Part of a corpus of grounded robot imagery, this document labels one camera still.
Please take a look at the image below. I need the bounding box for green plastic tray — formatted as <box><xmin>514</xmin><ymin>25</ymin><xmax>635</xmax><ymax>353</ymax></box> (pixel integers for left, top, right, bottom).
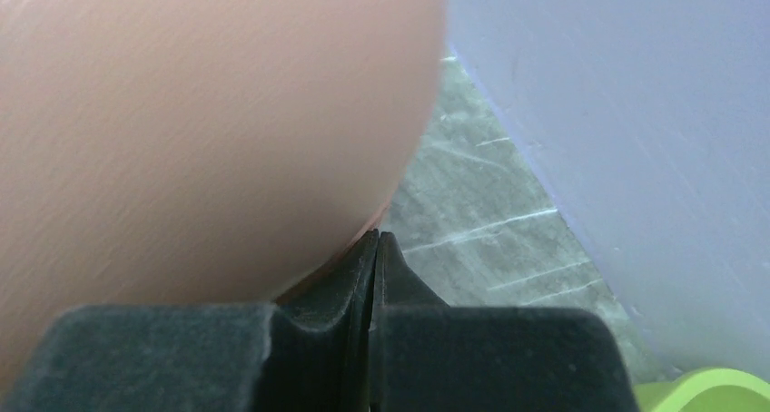
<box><xmin>633</xmin><ymin>368</ymin><xmax>769</xmax><ymax>412</ymax></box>

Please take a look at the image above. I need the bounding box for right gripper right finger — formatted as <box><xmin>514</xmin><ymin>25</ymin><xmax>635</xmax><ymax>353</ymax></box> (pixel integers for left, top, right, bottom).
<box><xmin>369</xmin><ymin>232</ymin><xmax>637</xmax><ymax>411</ymax></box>

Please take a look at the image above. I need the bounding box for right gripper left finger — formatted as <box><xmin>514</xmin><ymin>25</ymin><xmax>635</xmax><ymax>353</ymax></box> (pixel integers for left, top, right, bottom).
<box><xmin>2</xmin><ymin>231</ymin><xmax>380</xmax><ymax>411</ymax></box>

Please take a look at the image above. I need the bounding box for pink hard-shell suitcase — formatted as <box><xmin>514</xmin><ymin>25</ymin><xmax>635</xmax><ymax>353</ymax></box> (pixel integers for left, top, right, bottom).
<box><xmin>1</xmin><ymin>0</ymin><xmax>446</xmax><ymax>389</ymax></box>

